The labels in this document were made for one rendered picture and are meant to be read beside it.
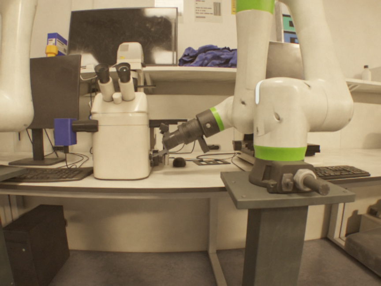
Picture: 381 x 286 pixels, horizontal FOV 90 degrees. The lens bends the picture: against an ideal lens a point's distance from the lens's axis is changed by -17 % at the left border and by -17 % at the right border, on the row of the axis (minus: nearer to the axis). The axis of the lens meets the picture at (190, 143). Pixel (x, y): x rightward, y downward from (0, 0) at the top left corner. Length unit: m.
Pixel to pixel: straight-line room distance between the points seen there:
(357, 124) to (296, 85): 1.64
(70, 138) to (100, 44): 0.88
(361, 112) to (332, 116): 1.57
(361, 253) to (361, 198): 1.28
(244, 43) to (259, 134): 0.28
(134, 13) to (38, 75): 0.73
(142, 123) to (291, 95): 0.48
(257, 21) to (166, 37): 0.91
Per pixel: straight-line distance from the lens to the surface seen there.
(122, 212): 1.69
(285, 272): 0.64
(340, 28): 2.37
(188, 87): 1.69
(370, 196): 2.37
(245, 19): 0.70
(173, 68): 1.33
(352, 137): 2.10
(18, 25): 0.92
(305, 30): 0.73
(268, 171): 0.53
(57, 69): 1.21
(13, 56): 0.89
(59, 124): 0.82
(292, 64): 1.20
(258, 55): 0.68
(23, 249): 1.44
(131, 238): 1.77
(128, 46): 1.04
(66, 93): 1.16
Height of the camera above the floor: 0.94
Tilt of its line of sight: 5 degrees down
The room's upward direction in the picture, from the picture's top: straight up
